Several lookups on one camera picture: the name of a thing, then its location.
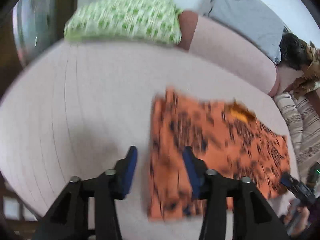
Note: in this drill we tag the orange floral shirt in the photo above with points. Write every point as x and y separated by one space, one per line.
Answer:
225 140

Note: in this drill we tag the pink bolster cushion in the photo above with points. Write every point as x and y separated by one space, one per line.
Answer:
225 52

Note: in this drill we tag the striped floral cushion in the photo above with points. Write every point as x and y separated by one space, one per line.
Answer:
291 120

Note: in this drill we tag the person's right hand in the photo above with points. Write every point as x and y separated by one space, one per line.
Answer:
300 217

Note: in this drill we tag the dark furry cloth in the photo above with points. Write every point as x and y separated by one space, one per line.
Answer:
295 51

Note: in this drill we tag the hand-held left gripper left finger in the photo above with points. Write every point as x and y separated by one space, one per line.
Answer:
130 170

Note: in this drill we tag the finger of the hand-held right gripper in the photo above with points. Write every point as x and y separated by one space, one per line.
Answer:
296 190

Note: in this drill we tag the stained glass door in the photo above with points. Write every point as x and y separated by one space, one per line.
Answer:
37 17

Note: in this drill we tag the green checkered pillow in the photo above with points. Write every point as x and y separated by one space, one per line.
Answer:
125 17

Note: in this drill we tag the striped floral sofa cover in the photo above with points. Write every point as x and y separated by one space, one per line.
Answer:
311 135

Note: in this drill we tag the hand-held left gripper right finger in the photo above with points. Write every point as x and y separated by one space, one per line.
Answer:
191 172

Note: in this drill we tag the grey pillow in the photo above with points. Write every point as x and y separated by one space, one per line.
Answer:
245 17

